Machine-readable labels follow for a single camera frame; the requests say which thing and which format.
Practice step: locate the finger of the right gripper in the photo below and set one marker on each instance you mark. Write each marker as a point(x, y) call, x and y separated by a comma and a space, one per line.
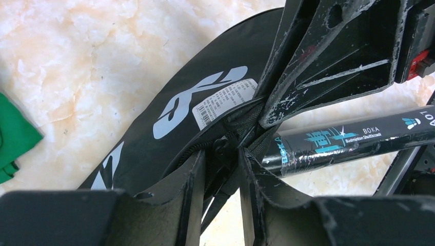
point(296, 17)
point(350, 49)

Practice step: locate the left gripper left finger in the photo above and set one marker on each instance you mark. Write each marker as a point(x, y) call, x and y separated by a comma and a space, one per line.
point(102, 217)

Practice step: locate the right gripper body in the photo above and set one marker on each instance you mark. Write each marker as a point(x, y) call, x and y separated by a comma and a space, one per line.
point(417, 50)

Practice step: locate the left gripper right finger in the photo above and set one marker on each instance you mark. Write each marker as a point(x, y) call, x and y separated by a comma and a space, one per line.
point(275, 213)

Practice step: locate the black shuttlecock tube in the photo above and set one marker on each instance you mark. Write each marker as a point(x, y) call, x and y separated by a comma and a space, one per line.
point(306, 149)

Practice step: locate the black racket bag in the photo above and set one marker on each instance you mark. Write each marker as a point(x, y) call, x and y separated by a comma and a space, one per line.
point(185, 142)

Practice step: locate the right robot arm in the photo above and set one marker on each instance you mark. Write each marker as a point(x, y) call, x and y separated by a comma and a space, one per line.
point(407, 169)

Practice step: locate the green cloth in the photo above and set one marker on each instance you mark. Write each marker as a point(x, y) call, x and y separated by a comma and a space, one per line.
point(18, 136)

